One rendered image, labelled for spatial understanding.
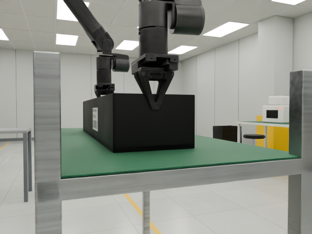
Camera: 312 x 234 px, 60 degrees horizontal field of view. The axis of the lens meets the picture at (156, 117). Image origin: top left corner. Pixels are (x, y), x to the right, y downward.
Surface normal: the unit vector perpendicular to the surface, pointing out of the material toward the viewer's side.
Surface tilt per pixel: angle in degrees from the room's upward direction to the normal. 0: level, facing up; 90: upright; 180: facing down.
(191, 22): 118
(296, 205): 90
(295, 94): 90
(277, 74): 90
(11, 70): 90
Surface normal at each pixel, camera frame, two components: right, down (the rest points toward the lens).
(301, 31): -0.93, 0.01
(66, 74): 0.36, 0.03
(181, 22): 0.21, 0.49
